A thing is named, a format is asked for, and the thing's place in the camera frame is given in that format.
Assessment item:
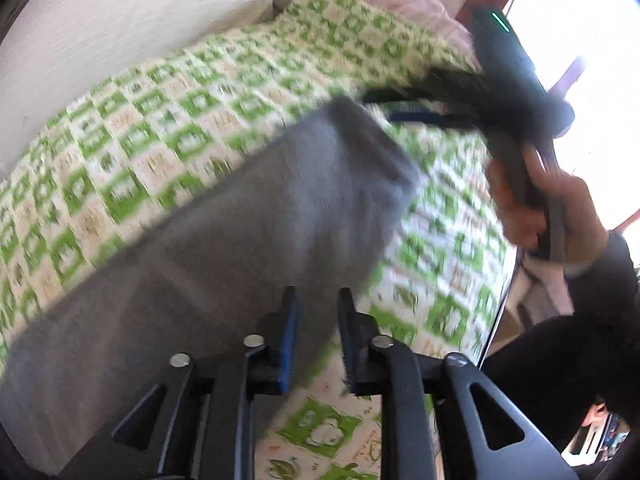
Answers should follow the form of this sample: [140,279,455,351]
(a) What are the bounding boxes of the person's dark trouser leg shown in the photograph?
[480,305,640,453]

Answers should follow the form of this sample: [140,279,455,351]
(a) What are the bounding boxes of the pink blanket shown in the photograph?
[272,0,476,68]

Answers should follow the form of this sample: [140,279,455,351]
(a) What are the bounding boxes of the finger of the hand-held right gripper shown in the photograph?
[387,110,488,133]
[361,67,486,107]

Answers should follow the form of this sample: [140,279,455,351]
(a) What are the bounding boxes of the green patterned bed sheet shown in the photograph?
[0,0,516,480]

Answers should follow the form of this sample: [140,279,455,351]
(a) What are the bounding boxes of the person's right forearm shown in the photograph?
[567,230,640,318]

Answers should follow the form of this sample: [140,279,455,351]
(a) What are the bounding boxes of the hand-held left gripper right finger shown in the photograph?
[337,287,581,480]

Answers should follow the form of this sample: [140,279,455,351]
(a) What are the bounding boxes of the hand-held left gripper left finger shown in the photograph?
[60,286,303,480]

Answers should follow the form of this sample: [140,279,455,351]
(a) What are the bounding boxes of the grey pants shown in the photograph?
[0,94,425,477]

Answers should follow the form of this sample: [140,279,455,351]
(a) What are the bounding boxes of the person's right hand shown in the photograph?
[486,147,610,261]

